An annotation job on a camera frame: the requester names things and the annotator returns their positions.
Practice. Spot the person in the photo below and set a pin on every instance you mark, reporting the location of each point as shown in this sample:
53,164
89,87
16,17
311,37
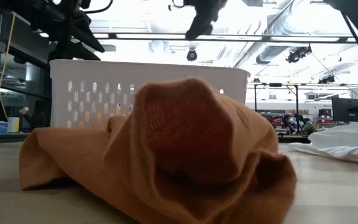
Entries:
37,116

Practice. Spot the white cup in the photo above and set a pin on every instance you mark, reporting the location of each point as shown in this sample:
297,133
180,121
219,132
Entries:
13,124

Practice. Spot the black metal workbench frame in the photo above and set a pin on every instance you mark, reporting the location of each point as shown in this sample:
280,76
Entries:
296,96

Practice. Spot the orange cloth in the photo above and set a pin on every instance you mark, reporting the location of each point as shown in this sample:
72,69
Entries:
182,140

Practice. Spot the black computer monitor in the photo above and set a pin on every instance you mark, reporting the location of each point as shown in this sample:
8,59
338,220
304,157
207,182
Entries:
348,109

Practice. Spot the white cloth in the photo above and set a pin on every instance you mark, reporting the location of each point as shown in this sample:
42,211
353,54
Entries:
343,143

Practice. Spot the black round overhead camera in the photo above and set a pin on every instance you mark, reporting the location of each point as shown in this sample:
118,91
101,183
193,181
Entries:
192,55

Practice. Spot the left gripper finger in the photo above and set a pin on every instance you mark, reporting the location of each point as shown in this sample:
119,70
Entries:
73,53
89,39

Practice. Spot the blue robot equipment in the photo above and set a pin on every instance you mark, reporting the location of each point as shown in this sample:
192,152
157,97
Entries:
291,123

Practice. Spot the black ceiling spotlight cluster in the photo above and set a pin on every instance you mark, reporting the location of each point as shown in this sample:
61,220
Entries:
298,53

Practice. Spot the white perforated plastic basket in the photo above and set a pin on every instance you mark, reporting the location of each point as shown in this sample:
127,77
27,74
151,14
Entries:
104,74

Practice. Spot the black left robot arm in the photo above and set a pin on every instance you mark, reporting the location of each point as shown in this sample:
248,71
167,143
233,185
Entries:
26,12

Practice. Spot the small green background plant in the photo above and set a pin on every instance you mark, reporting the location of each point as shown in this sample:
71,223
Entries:
309,128

